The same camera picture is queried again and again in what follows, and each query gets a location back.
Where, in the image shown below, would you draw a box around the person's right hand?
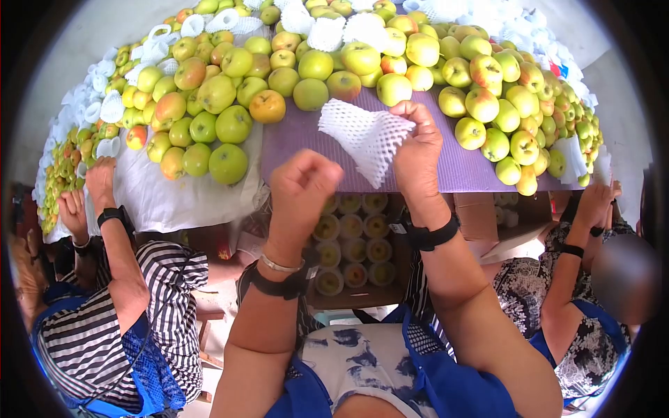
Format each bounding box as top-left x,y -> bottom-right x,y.
389,100 -> 456,231

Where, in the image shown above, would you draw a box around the person's left hand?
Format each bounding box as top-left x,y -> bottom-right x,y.
264,149 -> 345,263

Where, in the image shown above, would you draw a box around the person's left fingers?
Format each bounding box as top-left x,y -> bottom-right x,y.
272,149 -> 345,210

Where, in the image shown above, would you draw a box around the person's right fingers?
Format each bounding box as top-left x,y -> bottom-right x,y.
389,100 -> 437,139

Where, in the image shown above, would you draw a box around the white foam net sleeve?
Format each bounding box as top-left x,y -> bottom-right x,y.
318,98 -> 417,190

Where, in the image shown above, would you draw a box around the purple mat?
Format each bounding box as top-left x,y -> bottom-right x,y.
260,86 -> 586,194

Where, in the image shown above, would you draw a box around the batch of wrapped apples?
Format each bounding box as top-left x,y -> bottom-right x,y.
314,193 -> 396,297

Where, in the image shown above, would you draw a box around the pile of green yellow apples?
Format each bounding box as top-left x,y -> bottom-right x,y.
37,0 -> 607,236

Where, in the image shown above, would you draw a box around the cardboard box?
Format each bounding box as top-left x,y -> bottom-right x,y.
300,192 -> 419,310
454,191 -> 573,264

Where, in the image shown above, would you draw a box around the black wrist band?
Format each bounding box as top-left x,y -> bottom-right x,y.
389,211 -> 461,253
246,261 -> 320,301

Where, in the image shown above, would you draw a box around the pile of white foam nets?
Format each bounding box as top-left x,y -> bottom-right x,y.
31,0 -> 613,210

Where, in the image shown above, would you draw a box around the white cloth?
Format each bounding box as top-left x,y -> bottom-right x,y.
42,120 -> 270,243

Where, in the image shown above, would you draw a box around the wooden stool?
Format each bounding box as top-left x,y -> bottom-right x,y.
193,290 -> 228,403

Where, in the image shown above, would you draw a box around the person's body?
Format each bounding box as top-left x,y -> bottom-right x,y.
209,303 -> 565,418

